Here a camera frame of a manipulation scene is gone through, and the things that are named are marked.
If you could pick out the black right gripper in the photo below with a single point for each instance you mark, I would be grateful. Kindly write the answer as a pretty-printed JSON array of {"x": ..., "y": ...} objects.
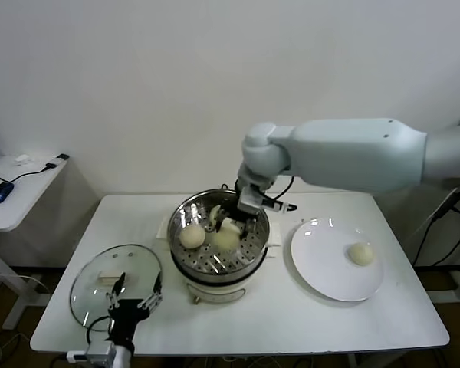
[{"x": 245, "y": 217}]

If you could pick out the small white crumpled object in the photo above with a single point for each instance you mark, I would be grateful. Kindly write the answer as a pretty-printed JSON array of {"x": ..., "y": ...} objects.
[{"x": 22, "y": 159}]

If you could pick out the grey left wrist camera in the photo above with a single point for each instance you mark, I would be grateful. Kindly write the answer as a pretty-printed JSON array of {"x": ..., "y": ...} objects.
[{"x": 99, "y": 352}]

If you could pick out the white side desk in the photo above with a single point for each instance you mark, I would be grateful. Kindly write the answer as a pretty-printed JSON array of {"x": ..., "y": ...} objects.
[{"x": 23, "y": 199}]

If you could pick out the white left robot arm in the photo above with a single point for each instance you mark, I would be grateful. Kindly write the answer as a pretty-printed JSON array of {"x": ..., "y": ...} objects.
[{"x": 122, "y": 354}]

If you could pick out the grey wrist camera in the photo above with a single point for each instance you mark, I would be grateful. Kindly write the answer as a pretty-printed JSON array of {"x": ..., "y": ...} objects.
[
  {"x": 99, "y": 352},
  {"x": 249, "y": 199}
]

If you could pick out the perforated steel steamer basket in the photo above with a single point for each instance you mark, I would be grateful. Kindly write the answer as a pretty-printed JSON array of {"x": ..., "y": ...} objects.
[{"x": 175, "y": 230}]

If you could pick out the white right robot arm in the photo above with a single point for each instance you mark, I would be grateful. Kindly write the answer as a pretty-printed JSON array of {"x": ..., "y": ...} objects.
[{"x": 349, "y": 153}]

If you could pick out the round glass pot lid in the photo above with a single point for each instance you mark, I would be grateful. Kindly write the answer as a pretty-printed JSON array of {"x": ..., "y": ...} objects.
[{"x": 138, "y": 264}]

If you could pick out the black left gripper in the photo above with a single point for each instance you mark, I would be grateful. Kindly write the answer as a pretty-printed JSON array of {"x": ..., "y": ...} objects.
[{"x": 130, "y": 314}]

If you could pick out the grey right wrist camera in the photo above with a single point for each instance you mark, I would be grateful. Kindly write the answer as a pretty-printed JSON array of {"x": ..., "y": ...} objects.
[{"x": 249, "y": 199}]

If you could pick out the white round plate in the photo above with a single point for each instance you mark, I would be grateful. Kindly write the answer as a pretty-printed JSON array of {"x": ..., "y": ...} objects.
[{"x": 314, "y": 283}]

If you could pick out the white steamed baozi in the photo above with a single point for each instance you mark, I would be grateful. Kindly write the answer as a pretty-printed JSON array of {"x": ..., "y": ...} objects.
[
  {"x": 214, "y": 214},
  {"x": 227, "y": 240},
  {"x": 192, "y": 237},
  {"x": 360, "y": 254}
]

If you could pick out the blue computer mouse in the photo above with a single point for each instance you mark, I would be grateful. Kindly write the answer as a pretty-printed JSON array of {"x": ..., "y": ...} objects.
[{"x": 0, "y": 192}]

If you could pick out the stainless steel steamer pot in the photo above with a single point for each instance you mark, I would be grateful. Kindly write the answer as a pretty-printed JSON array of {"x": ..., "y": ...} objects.
[{"x": 214, "y": 293}]

